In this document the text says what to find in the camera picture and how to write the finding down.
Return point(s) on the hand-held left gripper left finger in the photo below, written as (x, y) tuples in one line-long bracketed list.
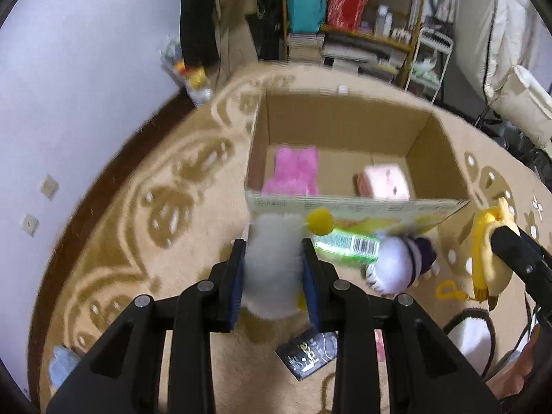
[(236, 284)]

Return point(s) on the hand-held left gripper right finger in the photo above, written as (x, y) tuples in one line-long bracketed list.
[(308, 284)]

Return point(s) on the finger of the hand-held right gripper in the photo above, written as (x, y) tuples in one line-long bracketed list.
[(522, 258)]

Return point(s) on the white fluffy plush toy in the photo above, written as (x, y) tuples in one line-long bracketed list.
[(271, 258)]

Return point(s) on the cardboard box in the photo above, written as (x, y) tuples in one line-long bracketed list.
[(345, 125)]

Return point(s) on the person's right forearm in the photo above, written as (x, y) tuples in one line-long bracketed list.
[(519, 371)]

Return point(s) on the yellow banana plush toy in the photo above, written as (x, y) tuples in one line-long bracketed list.
[(485, 250)]

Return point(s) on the black packet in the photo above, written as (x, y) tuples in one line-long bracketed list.
[(308, 356)]

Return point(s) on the beige patterned rug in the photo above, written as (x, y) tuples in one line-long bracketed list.
[(172, 224)]

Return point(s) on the white and purple plush toy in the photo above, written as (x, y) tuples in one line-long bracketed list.
[(396, 263)]

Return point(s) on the white plush with brown trim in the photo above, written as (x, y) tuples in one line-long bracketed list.
[(470, 336)]

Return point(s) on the pink bunny plush toy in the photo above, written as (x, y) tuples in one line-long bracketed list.
[(293, 172)]

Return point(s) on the pale pink square plush toy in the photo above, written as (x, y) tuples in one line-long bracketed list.
[(384, 181)]

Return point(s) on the light blue plush toy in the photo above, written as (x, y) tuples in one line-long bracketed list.
[(62, 366)]

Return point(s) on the white metal rack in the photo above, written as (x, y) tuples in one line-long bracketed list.
[(435, 60)]

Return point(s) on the white bedding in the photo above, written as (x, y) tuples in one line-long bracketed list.
[(496, 43)]

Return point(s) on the clear plastic bag of toys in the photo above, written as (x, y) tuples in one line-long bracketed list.
[(187, 71)]

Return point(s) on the wooden shelf unit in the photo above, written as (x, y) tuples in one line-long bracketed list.
[(414, 30)]

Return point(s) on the black hanging clothing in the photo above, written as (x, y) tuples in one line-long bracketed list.
[(196, 21)]

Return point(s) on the white bottle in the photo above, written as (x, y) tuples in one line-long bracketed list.
[(381, 19)]

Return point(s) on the teal bag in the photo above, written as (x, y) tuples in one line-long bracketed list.
[(305, 6)]

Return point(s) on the red bag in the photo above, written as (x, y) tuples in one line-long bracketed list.
[(345, 6)]

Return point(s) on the wall socket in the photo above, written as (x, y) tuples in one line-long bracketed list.
[(48, 186), (30, 224)]

